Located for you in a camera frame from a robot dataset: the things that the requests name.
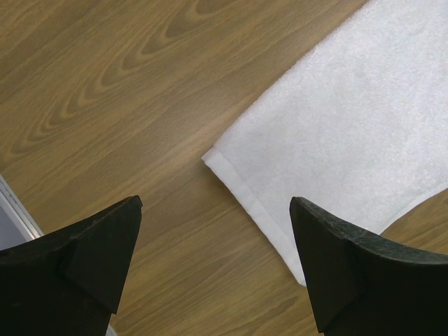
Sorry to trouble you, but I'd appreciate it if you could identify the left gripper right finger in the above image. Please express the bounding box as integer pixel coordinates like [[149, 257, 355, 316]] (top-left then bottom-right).
[[290, 197, 447, 335]]

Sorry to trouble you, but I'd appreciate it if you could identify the aluminium frame rail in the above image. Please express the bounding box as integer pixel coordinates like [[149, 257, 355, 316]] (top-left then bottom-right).
[[0, 176, 44, 250]]

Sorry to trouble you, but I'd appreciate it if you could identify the white towel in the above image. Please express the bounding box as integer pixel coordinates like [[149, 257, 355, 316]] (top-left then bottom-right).
[[203, 1, 447, 284]]

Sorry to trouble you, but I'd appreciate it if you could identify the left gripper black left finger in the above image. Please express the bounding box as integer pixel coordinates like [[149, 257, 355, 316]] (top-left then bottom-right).
[[1, 196, 142, 335]]

